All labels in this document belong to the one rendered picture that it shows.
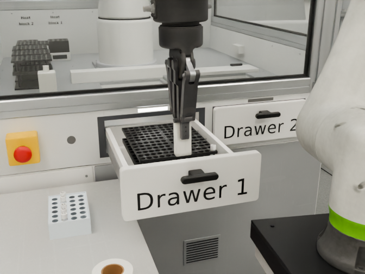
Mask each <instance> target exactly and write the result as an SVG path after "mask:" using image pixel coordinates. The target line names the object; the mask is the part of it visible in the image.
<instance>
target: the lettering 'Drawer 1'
mask: <svg viewBox="0 0 365 274"><path fill-rule="evenodd" d="M240 181H242V189H241V193H238V195H243V194H247V192H243V191H244V178H243V179H239V180H238V182H240ZM225 186H226V187H227V185H224V186H219V198H221V194H222V188H223V187H225ZM208 189H212V190H213V192H208V193H206V191H207V190H208ZM183 193H184V196H185V200H186V203H189V201H190V198H191V194H192V195H193V198H194V201H195V202H197V200H198V196H199V193H200V189H198V192H197V196H196V198H195V195H194V191H193V190H191V191H190V195H189V197H188V199H187V196H186V192H185V191H183ZM173 194H175V195H177V197H172V198H170V199H169V200H168V204H169V205H170V206H174V205H176V204H179V194H178V193H177V192H173V193H170V194H169V196H170V195H173ZM207 194H215V189H214V188H213V187H208V188H206V189H205V191H204V198H205V199H206V200H212V199H214V198H215V197H212V198H207V197H206V195H207ZM140 195H148V196H149V197H150V205H149V206H147V207H145V208H140ZM165 195H166V194H162V195H161V196H160V195H158V208H159V207H160V198H161V197H162V196H165ZM176 198H177V201H176V202H175V203H174V204H171V203H170V201H171V200H172V199H176ZM152 204H153V197H152V195H151V194H149V193H140V194H137V206H138V210H145V209H148V208H150V207H151V206H152Z"/></svg>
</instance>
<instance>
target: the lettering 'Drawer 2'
mask: <svg viewBox="0 0 365 274"><path fill-rule="evenodd" d="M282 124H284V123H281V124H280V123H279V130H278V133H279V132H280V126H281V125H282ZM272 125H273V126H274V128H270V126H272ZM227 127H231V128H232V129H233V133H232V136H229V137H226V128H227ZM294 127H295V125H294V126H293V127H292V128H291V129H290V131H294V130H295V129H293V128H294ZM246 128H250V130H247V131H245V132H244V135H245V136H249V135H250V136H251V131H252V129H251V127H245V129H246ZM260 128H261V134H264V131H265V128H266V125H265V126H264V129H263V132H262V127H261V126H259V130H260ZM240 129H243V127H241V128H238V131H237V137H239V131H240ZM270 129H276V125H275V124H271V125H269V127H268V132H269V133H275V131H274V132H270V131H269V130H270ZM259 130H258V132H257V129H256V126H255V131H256V135H258V134H259ZM249 131H250V134H249V135H246V132H249ZM234 134H235V129H234V127H233V126H225V130H224V138H225V139H227V138H231V137H233V136H234Z"/></svg>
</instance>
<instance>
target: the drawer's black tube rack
mask: <svg viewBox="0 0 365 274"><path fill-rule="evenodd" d="M122 132H123V133H124V135H125V137H126V138H123V139H122V142H123V144H124V146H125V148H126V150H127V152H128V154H129V156H130V158H131V159H132V161H133V163H134V165H139V164H147V163H156V162H161V161H170V160H178V159H187V158H195V157H187V158H178V159H170V160H161V161H153V162H147V163H140V162H139V157H146V156H152V155H161V154H170V153H174V130H173V123H164V124H154V125H147V126H137V127H126V128H122ZM210 145H211V144H210V143H208V142H207V141H206V140H205V139H204V138H203V137H202V136H201V135H200V134H199V133H198V132H197V131H196V130H195V129H194V128H193V127H192V126H191V151H196V150H205V149H208V150H209V149H210ZM204 156H210V154H209V155H201V156H196V157H204Z"/></svg>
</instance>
